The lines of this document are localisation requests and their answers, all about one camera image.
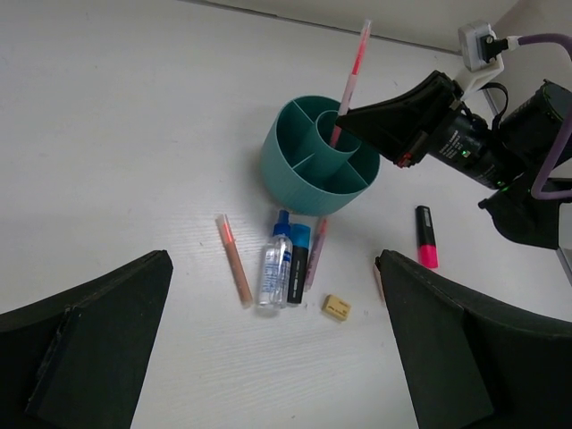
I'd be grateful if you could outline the black pink highlighter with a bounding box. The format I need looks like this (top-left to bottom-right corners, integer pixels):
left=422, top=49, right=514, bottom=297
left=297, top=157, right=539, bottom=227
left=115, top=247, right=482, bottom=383
left=415, top=206, right=439, bottom=269

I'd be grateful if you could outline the clear spray bottle blue cap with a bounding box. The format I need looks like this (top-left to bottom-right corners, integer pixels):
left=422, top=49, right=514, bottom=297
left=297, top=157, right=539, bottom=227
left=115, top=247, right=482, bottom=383
left=257, top=210, right=293, bottom=316

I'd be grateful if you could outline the teal round compartment organizer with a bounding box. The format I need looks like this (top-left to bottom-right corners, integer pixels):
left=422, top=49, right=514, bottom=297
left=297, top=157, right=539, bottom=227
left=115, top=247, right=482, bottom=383
left=260, top=96, right=381, bottom=217

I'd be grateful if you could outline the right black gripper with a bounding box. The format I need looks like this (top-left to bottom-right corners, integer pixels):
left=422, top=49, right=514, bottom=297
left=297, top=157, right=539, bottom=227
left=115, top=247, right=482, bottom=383
left=335, top=71, right=533, bottom=188

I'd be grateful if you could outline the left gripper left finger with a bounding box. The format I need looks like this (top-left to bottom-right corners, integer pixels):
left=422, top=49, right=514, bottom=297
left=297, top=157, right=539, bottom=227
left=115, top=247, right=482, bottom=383
left=1, top=250, right=173, bottom=428

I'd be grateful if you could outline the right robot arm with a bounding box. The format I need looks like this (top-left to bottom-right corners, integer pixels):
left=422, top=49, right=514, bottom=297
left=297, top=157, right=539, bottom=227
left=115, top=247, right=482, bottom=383
left=335, top=71, right=571, bottom=249

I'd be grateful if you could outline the red pink pen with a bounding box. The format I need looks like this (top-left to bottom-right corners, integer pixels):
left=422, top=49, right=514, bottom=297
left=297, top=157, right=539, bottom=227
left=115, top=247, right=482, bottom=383
left=329, top=18, right=374, bottom=147

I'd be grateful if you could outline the orange marker pen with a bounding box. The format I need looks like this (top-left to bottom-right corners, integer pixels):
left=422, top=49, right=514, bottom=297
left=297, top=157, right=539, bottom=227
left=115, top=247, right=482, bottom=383
left=215, top=214, right=254, bottom=308

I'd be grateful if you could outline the black marker blue cap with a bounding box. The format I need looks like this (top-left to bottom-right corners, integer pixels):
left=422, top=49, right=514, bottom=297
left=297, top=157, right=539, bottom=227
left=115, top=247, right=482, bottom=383
left=287, top=223, right=311, bottom=305

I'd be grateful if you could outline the pink purple pen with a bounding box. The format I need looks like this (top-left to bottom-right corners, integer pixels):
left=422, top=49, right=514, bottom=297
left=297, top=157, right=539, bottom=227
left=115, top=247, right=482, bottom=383
left=304, top=217, right=328, bottom=292

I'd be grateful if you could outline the yellow eraser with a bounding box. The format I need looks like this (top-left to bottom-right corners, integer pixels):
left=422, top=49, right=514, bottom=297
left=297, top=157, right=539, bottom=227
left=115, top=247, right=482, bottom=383
left=322, top=294, right=351, bottom=322

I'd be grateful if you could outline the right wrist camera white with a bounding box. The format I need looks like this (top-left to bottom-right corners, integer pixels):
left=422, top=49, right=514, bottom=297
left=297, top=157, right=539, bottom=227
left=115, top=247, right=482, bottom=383
left=455, top=20, right=504, bottom=101

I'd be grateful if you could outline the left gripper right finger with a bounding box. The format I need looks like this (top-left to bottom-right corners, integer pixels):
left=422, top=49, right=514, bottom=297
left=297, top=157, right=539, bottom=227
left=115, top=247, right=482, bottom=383
left=374, top=250, right=571, bottom=428

